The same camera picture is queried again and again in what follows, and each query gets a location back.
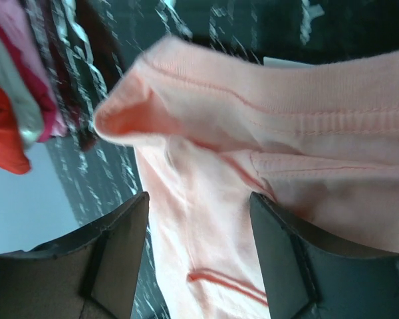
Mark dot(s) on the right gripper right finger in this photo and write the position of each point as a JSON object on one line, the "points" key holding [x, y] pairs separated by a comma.
{"points": [[310, 273]]}

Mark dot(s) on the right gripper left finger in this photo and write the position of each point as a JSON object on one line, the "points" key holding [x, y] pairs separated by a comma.
{"points": [[91, 272]]}

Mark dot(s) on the salmon pink t-shirt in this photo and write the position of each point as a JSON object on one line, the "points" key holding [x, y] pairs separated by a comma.
{"points": [[209, 129]]}

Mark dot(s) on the folded red t-shirt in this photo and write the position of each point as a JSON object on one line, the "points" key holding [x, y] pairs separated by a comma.
{"points": [[12, 156]]}

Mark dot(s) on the folded pink t-shirt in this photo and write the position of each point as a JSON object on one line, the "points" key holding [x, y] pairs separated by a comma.
{"points": [[17, 37]]}

